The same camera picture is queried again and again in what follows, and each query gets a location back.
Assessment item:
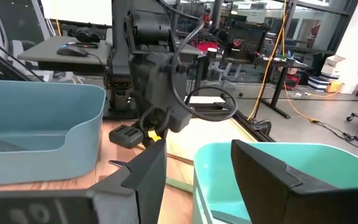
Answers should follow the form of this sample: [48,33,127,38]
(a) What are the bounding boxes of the white cardboard box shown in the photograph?
[320,54,347,76]

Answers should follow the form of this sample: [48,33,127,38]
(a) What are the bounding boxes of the black computer mouse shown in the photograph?
[56,45,90,58]

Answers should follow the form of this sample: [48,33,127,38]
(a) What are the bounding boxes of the orange cable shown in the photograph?
[246,0,319,123]

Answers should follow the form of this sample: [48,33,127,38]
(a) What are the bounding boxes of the yellow plastic container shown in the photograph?
[326,80,344,93]

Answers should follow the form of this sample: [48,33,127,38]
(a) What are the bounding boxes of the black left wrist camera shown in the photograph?
[166,104,195,134]

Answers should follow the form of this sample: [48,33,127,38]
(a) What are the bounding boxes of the black pegboard workbench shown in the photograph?
[221,17,312,119]

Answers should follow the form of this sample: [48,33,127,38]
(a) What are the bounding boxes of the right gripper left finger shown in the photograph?
[0,139,168,224]

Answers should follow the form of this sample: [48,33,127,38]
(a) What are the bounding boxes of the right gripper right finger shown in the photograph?
[230,139,358,224]

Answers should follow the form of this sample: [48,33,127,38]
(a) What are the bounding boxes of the blue-grey plastic handle bin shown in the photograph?
[0,79,107,187]

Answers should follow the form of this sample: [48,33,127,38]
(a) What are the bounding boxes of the grey side desk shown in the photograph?
[16,35,114,67]

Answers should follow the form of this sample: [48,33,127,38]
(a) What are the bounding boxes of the white office chair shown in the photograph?
[208,60,244,98]

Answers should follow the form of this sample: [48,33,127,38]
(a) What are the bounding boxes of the green plastic handle bin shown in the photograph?
[192,141,358,224]

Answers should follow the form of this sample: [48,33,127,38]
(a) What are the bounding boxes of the person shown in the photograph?
[203,8,213,28]

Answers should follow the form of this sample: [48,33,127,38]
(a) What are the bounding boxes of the black headphones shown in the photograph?
[72,26,101,44]

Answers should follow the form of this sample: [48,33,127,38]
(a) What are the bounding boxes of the yellow sticker label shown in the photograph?
[147,129,163,142]

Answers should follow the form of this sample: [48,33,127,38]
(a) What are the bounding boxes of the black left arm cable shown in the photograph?
[138,0,239,133]

